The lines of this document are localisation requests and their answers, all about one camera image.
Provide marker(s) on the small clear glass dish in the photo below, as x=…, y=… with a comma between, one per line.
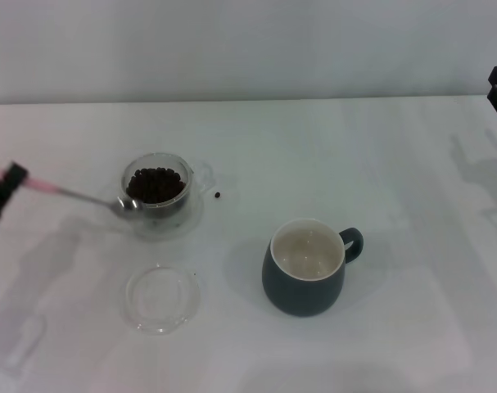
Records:
x=162, y=303

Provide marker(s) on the coffee bean pile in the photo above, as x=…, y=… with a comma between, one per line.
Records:
x=156, y=186

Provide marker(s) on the dark green ceramic mug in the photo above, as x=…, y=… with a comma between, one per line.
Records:
x=297, y=294

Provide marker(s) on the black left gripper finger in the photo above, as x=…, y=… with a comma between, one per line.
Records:
x=8, y=186

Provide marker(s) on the double-wall glass cup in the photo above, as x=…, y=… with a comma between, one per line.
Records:
x=191, y=180

